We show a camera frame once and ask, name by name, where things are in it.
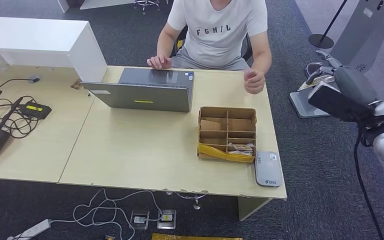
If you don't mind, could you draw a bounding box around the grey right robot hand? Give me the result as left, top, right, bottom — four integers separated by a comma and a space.
306, 49, 379, 107

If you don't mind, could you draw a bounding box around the person's right hand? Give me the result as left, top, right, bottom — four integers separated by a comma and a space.
146, 54, 173, 70

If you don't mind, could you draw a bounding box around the person's left hand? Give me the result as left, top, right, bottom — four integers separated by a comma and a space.
243, 68, 266, 96

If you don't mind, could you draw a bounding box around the person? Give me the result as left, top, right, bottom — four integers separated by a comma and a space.
146, 0, 273, 96

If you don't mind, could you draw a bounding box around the grey card reader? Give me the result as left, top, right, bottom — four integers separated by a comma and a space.
253, 150, 283, 188

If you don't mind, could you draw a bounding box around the black office chair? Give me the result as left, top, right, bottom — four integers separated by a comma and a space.
170, 23, 254, 63

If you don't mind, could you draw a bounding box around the grey laptop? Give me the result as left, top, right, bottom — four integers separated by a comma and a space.
80, 67, 196, 114

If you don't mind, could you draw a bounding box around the dark oval object pale rim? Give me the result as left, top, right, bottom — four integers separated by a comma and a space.
305, 61, 325, 79

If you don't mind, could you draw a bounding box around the grey kiosk stand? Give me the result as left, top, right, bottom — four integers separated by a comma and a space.
288, 0, 384, 119

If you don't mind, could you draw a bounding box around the black stanchion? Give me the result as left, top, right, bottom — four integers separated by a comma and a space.
308, 0, 349, 50

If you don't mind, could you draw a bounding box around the cardboard divider box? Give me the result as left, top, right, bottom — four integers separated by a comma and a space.
197, 106, 258, 164

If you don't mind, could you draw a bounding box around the chrome stool base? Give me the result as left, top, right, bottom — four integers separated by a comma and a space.
133, 0, 162, 15

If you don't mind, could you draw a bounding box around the white board panel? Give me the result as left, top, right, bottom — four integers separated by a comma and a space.
79, 0, 137, 10

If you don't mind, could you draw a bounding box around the desk leg panel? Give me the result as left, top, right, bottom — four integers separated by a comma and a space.
237, 197, 272, 222

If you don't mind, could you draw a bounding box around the chrome under-desk hook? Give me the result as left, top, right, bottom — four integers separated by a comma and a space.
165, 191, 208, 211

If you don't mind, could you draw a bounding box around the white counter cabinet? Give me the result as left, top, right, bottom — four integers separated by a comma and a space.
0, 15, 108, 84

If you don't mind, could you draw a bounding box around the black adapter yellow label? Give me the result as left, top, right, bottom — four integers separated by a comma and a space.
18, 102, 53, 121

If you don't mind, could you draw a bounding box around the floor socket with yellow label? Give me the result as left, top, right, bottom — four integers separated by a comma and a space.
156, 208, 177, 230

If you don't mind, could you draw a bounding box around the floor socket with white plug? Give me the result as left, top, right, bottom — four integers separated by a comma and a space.
130, 209, 150, 230

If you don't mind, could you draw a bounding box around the yellow floor tape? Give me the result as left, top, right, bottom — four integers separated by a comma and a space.
151, 232, 244, 240

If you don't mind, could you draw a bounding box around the white power strip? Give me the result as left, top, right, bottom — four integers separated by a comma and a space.
7, 218, 53, 240

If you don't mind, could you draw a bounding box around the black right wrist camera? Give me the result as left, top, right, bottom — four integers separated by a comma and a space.
307, 81, 377, 123

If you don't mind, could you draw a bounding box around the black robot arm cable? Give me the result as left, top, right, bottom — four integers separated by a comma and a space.
353, 130, 384, 240

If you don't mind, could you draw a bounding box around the white furniture post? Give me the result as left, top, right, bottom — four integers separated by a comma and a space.
56, 0, 71, 13

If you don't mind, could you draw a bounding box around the white power cable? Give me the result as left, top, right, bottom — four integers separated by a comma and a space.
49, 188, 165, 240

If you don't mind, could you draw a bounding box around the thin black cable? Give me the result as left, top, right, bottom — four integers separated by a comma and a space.
0, 77, 41, 96

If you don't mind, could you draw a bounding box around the coiled black cable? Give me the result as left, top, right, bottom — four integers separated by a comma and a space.
0, 95, 41, 139

